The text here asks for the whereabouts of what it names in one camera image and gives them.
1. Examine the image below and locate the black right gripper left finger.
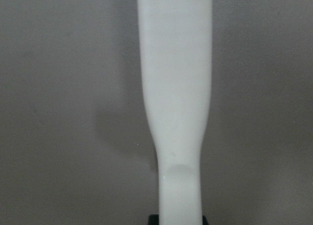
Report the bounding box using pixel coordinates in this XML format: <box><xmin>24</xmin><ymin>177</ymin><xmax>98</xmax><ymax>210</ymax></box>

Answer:
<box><xmin>148</xmin><ymin>214</ymin><xmax>159</xmax><ymax>225</ymax></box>

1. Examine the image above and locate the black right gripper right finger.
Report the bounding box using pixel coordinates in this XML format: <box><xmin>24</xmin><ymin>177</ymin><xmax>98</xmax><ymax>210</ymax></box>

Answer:
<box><xmin>202</xmin><ymin>215</ymin><xmax>209</xmax><ymax>225</ymax></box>

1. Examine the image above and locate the white handled black brush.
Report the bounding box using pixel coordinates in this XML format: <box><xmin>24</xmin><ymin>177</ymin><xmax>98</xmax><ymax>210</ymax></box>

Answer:
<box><xmin>137</xmin><ymin>0</ymin><xmax>212</xmax><ymax>225</ymax></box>

